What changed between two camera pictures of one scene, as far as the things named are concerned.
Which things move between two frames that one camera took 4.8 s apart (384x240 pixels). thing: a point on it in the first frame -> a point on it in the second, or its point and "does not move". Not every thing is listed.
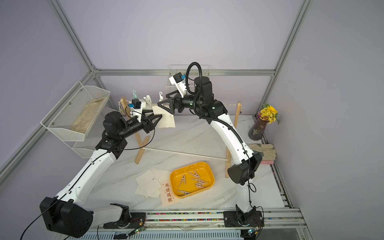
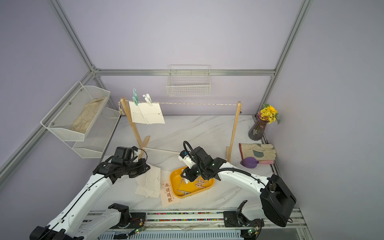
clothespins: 200,183 does not move
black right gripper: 179,100 -> 191,176
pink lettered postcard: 168,200 does not move
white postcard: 167,119 -> 153,180
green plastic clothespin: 135,96 does not move
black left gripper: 148,126 -> 144,167
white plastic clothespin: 148,100 does not move
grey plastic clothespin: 184,192 does not move
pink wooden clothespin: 183,179 does not move
